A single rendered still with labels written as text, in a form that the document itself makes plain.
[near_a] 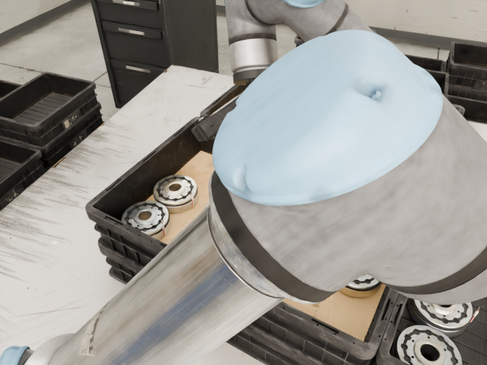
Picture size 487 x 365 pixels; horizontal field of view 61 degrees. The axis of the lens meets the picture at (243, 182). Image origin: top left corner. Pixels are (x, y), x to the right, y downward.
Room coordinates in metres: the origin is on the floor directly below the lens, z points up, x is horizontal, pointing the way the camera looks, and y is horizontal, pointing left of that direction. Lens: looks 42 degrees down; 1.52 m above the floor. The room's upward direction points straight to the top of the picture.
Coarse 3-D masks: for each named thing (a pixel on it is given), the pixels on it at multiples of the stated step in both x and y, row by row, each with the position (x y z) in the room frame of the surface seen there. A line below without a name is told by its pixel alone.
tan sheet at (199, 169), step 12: (204, 156) 0.88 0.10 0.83; (192, 168) 0.83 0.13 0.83; (204, 168) 0.83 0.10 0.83; (204, 180) 0.79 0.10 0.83; (204, 192) 0.74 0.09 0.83; (204, 204) 0.70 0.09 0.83; (180, 216) 0.66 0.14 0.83; (192, 216) 0.66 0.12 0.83; (180, 228) 0.63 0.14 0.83; (168, 240) 0.59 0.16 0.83
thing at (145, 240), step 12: (192, 120) 0.91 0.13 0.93; (180, 132) 0.85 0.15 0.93; (168, 144) 0.81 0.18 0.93; (132, 168) 0.71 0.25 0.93; (120, 180) 0.67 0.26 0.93; (108, 192) 0.64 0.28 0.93; (96, 216) 0.57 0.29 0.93; (108, 216) 0.57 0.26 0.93; (108, 228) 0.55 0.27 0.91; (120, 228) 0.54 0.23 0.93; (132, 228) 0.53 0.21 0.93; (132, 240) 0.52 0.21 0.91; (144, 240) 0.51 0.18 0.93; (156, 240) 0.50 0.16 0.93; (156, 252) 0.49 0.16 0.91
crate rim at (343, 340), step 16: (384, 304) 0.37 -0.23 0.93; (288, 320) 0.35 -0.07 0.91; (304, 320) 0.34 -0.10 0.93; (320, 320) 0.34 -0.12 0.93; (384, 320) 0.34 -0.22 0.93; (320, 336) 0.33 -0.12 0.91; (336, 336) 0.32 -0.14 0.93; (352, 336) 0.32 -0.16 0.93; (352, 352) 0.30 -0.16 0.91; (368, 352) 0.29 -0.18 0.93
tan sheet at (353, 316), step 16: (384, 288) 0.47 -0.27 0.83; (288, 304) 0.43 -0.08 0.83; (304, 304) 0.43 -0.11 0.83; (320, 304) 0.43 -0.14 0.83; (336, 304) 0.43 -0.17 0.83; (352, 304) 0.43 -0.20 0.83; (368, 304) 0.43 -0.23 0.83; (336, 320) 0.40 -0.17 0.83; (352, 320) 0.40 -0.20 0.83; (368, 320) 0.40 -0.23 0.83
